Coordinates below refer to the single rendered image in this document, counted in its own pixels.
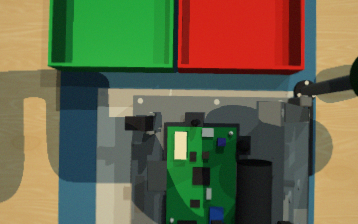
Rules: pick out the red bin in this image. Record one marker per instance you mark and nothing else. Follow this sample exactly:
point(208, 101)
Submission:
point(241, 36)

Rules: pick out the green circuit board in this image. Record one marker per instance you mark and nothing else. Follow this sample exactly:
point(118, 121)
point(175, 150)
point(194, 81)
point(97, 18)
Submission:
point(201, 175)

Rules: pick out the green bin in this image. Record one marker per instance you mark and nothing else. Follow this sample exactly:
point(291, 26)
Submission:
point(107, 35)

